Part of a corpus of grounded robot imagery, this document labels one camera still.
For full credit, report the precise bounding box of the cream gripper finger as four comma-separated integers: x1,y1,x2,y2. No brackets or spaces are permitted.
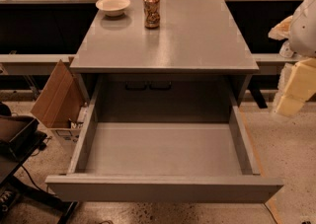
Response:
273,58,316,117
268,16,292,40

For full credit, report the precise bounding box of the grey metal cabinet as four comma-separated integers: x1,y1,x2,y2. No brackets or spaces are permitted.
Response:
71,0,258,122

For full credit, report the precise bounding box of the brown cardboard box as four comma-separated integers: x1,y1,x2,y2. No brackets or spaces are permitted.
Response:
31,61,87,155

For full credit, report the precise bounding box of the open grey top drawer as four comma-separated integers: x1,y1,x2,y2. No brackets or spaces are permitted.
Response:
46,76,283,203

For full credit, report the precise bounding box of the orange soda can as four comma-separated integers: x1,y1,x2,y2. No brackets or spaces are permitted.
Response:
143,0,160,29

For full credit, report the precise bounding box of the black tray on cart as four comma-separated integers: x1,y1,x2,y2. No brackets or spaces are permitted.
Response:
0,115,39,155

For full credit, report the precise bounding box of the white ceramic bowl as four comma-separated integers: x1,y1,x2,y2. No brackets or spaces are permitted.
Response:
96,0,130,17

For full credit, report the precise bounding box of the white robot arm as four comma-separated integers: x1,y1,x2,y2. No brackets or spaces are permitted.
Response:
268,0,316,120

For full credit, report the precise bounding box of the black cart frame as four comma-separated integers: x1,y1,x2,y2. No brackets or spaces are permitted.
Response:
0,130,79,224

